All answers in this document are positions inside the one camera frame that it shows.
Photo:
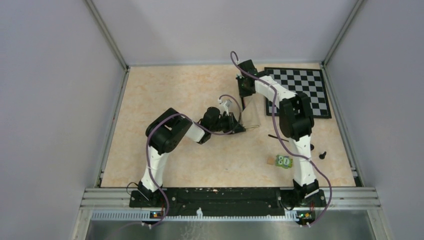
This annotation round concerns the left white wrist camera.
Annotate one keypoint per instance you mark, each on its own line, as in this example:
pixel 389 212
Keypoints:
pixel 224 106

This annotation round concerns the aluminium frame rail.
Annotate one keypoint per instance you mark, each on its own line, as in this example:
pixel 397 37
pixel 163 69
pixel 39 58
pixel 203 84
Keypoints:
pixel 113 204

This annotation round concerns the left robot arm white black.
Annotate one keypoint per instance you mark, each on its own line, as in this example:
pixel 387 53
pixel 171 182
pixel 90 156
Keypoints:
pixel 166 132

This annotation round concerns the black white checkerboard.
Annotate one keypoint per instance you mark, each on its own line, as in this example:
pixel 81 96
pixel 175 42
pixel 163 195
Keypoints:
pixel 308 81

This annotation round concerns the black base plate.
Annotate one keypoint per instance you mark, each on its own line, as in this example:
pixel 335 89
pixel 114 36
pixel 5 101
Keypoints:
pixel 227 201

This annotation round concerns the black utensil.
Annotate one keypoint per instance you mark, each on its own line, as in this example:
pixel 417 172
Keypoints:
pixel 275 137

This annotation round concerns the beige cloth napkin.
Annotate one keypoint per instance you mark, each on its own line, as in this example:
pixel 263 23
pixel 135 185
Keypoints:
pixel 250 114

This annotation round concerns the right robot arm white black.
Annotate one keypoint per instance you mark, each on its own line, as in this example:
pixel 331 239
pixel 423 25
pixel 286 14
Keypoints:
pixel 295 122

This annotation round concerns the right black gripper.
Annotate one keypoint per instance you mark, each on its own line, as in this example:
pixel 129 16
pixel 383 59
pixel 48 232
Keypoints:
pixel 241 93

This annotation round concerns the small cork piece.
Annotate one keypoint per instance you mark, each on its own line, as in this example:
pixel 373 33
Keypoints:
pixel 271 161

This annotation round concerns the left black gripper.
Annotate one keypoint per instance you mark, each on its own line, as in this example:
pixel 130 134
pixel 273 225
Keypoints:
pixel 231 122

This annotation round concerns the small black screw knob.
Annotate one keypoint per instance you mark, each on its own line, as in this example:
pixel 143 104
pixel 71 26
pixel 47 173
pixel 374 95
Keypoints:
pixel 322 155

